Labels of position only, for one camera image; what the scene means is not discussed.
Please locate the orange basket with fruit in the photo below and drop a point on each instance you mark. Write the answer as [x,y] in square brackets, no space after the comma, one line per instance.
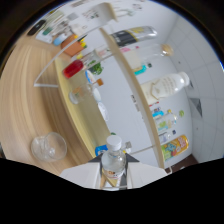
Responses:
[72,46]

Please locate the small light blue bottle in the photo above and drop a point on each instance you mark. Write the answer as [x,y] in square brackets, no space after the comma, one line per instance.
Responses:
[157,112]

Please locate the green potted plant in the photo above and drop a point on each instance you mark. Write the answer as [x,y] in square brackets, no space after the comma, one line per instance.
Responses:
[96,68]

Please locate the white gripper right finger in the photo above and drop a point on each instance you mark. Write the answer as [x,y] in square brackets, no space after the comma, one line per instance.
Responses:
[143,171]

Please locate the clear bottle with cork stopper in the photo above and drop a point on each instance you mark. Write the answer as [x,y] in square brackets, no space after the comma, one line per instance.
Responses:
[83,91]

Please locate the blue liquid glass bottle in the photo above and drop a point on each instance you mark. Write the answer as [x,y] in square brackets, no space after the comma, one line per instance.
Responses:
[100,150]

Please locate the clear glass cup with ice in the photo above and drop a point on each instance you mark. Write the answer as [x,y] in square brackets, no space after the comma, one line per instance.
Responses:
[49,146]

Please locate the long wooden wall shelf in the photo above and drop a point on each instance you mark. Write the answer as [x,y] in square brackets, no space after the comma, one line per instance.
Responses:
[106,11]

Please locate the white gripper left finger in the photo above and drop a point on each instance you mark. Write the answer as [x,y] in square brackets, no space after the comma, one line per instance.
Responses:
[83,173]

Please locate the white vase with flowers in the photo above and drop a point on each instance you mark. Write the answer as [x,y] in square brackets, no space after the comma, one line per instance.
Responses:
[125,12]

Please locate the white tray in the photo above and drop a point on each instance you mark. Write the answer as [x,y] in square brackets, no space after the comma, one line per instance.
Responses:
[44,35]

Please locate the clear bottle with red label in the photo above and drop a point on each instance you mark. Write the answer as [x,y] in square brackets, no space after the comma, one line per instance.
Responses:
[113,160]

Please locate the clear bottle with green cap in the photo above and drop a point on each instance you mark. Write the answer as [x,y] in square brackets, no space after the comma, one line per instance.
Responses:
[166,121]

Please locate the yellow orange drink can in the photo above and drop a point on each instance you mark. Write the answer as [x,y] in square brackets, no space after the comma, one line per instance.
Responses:
[175,146]

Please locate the teal liquid bottle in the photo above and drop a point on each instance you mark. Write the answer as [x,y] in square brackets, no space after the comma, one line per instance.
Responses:
[141,69]

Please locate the pink bottle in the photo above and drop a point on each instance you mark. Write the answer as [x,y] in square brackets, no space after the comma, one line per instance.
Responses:
[125,49]

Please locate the red liquid glass bottle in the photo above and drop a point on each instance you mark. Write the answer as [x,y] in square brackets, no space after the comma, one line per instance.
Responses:
[75,68]

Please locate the tall glass jar wooden lid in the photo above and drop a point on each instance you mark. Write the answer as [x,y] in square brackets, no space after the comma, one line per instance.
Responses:
[150,55]

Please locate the small blue white container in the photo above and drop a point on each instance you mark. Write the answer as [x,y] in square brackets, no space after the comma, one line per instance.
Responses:
[60,40]

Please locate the white frame wooden shelf rack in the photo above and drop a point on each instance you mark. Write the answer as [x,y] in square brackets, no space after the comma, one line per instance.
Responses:
[81,113]

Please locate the red and white carton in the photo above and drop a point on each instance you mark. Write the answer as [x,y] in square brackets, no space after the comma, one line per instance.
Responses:
[154,104]

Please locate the clear bottle with black cap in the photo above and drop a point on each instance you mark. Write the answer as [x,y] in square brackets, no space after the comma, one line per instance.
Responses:
[165,136]

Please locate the large white bottle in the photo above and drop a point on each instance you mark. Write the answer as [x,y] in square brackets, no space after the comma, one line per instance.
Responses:
[163,87]

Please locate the white bowl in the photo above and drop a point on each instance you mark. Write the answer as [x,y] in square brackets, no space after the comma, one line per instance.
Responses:
[103,111]
[96,95]

